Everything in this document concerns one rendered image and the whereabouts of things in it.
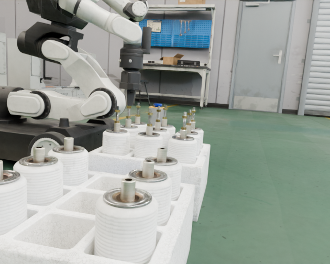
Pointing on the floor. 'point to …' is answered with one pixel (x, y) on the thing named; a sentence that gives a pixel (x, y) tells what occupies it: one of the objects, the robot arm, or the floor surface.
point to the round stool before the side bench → (140, 94)
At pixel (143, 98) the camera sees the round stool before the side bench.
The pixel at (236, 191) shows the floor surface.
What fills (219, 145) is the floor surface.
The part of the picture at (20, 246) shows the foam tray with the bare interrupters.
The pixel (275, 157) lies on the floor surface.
